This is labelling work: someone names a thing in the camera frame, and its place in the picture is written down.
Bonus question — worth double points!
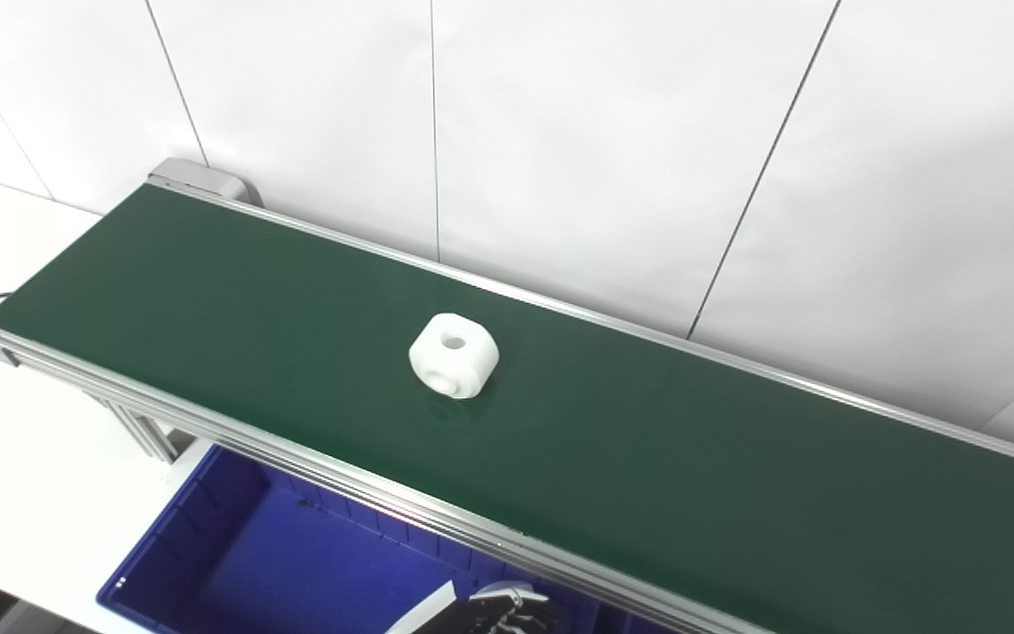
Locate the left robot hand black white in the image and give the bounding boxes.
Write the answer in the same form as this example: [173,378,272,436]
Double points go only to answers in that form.
[384,579,574,634]

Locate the white round part with hole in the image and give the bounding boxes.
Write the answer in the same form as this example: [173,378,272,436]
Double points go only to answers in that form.
[408,313,501,400]

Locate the green conveyor belt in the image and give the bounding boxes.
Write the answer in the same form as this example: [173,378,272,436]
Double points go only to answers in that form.
[0,183,1014,634]
[0,181,1014,634]

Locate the blue plastic bin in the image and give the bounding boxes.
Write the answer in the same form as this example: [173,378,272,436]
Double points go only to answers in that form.
[96,443,675,634]

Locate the aluminium conveyor leg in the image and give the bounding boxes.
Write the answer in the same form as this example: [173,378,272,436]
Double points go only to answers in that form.
[89,394,184,464]

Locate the grey conveyor end housing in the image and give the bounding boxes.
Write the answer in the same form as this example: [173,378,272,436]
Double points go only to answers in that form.
[148,158,261,208]

